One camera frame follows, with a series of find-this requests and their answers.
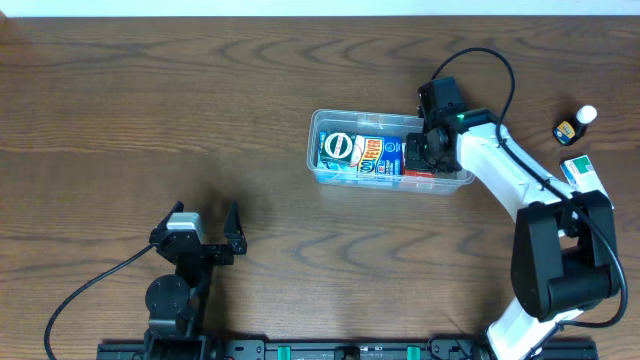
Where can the blue cool fever box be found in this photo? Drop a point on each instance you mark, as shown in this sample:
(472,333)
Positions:
(375,155)

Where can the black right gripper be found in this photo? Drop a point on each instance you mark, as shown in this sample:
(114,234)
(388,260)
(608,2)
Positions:
(417,153)

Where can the dark bottle yellow label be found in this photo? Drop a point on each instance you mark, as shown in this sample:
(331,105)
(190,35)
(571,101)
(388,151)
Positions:
(571,129)

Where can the clear plastic container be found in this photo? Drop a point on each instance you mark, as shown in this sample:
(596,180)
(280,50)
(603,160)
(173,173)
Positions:
(377,124)

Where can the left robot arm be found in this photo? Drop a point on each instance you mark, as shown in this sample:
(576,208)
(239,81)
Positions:
(177,301)

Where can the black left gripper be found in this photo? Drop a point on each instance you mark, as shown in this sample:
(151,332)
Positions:
(211,250)

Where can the white and green medicine box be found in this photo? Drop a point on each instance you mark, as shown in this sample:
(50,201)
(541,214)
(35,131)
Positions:
(581,175)

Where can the green round-logo box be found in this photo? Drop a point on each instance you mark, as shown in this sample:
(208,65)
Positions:
(336,149)

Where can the red panadol box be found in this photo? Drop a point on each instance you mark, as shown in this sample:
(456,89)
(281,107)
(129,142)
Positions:
(413,173)

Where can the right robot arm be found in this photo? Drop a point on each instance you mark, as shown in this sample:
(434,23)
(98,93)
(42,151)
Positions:
(564,258)

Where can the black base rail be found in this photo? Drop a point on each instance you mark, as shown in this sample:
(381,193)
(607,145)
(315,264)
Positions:
(437,348)

